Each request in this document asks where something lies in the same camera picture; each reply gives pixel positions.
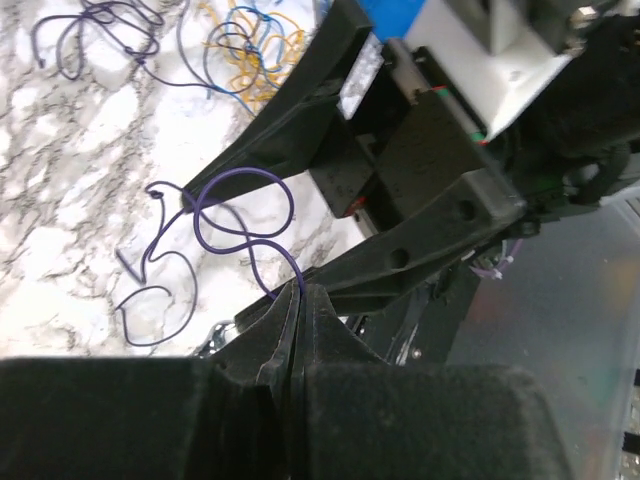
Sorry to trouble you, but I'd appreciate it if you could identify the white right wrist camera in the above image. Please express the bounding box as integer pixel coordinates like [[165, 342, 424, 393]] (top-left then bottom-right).
[[404, 1, 571, 140]]

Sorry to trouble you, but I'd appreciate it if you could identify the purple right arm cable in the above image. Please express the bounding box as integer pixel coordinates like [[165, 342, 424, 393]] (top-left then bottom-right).
[[472, 237, 526, 281]]

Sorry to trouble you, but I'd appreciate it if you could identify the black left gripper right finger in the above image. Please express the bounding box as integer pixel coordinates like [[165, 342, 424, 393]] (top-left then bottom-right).
[[292, 285, 573, 479]]

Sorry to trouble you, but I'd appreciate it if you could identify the blue plastic bin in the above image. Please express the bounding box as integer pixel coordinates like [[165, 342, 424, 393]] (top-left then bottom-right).
[[359, 0, 427, 42]]

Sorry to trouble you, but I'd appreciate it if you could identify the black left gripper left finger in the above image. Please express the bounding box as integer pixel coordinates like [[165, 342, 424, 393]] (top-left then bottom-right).
[[1, 286, 300, 479]]

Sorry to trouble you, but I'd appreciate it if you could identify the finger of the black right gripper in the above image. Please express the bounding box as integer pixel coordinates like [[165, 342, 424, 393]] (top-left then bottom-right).
[[182, 1, 372, 206], [233, 172, 526, 331]]

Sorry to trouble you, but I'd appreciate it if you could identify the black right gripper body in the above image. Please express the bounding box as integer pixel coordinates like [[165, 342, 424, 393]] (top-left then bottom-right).
[[310, 1, 639, 237]]

